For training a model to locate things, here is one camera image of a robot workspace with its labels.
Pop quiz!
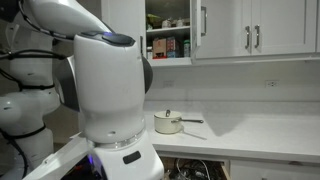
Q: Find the green food bag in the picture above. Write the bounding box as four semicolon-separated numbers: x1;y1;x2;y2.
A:
146;13;163;30

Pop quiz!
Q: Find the brown cardboard food box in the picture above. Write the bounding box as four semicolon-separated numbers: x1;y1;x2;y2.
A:
152;37;168;60

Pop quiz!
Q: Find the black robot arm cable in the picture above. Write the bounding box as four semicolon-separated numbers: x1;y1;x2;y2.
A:
0;48;68;93

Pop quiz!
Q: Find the wooden drawer with white front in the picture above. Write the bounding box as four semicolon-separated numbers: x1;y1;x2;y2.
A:
159;155;232;180

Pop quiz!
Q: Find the green lidded jar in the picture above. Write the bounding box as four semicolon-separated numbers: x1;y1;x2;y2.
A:
183;39;191;58

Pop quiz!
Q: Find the white wall outlet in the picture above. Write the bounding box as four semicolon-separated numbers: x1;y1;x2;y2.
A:
162;79;175;89
265;79;280;89

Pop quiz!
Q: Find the cream saucepan with metal handle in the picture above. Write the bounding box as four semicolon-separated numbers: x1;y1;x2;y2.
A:
153;114;205;135

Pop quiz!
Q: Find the white lower cabinet front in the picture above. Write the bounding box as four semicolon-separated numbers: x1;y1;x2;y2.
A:
229;159;320;180

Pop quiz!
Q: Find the cream saucepan lid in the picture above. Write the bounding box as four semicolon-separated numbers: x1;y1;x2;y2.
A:
154;109;183;121

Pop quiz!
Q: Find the small white bottle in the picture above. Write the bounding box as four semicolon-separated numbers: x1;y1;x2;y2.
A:
146;45;154;60

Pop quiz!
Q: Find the white upper cabinet frame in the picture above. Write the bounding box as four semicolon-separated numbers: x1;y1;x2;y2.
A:
100;0;320;69

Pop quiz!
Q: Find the open white upper cabinet door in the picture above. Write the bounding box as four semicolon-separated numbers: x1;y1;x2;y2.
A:
189;0;208;49

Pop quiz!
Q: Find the closed white upper cabinet door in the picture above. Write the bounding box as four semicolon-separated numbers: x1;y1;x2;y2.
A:
201;0;252;59
250;0;318;56
100;0;147;64

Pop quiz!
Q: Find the red and blue food box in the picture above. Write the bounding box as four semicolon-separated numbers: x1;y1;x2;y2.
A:
166;36;177;58

